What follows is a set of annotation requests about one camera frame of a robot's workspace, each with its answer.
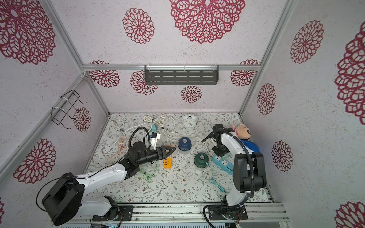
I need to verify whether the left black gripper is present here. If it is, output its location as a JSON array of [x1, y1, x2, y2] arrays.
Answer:
[[138, 145, 176, 166]]

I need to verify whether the navy blue meat grinder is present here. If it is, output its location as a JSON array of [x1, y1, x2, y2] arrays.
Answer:
[[178, 137, 192, 152]]

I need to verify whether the dark green meat grinder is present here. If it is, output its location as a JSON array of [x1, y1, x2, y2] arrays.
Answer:
[[194, 153, 209, 168]]

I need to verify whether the teal USB cable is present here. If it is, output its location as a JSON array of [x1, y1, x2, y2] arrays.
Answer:
[[209, 178, 226, 194]]

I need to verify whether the light green USB cable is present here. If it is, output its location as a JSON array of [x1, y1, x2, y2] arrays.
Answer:
[[138, 166, 159, 181]]

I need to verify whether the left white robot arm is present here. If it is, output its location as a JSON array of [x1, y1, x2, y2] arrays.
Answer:
[[41, 142, 176, 226]]

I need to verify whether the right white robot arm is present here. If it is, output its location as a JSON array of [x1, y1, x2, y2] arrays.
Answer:
[[202, 124, 267, 223]]

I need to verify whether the orange power strip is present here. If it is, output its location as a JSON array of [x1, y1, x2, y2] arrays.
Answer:
[[163, 155, 173, 169]]

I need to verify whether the teal power strip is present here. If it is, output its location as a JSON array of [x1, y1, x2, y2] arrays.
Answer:
[[212, 155, 234, 175]]

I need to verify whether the pig plush toy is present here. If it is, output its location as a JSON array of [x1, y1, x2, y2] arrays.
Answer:
[[232, 123, 251, 140]]

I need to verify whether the blue cloth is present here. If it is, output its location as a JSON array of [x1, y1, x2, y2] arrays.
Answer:
[[243, 140, 260, 153]]

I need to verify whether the white twin-bell alarm clock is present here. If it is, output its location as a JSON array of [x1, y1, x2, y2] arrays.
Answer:
[[182, 114, 197, 128]]

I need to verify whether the teal plug on cord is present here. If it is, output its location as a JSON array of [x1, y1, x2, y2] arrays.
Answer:
[[151, 124, 158, 132]]

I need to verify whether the white coiled cord bundle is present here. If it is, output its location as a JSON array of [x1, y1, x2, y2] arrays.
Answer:
[[112, 114, 182, 142]]

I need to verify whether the orange thin cable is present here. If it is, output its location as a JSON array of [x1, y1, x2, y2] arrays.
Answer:
[[108, 136, 132, 163]]

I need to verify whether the grey wall shelf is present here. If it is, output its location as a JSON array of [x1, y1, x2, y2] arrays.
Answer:
[[144, 65, 219, 86]]

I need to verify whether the black wire rack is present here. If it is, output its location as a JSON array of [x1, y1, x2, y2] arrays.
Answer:
[[50, 90, 87, 130]]

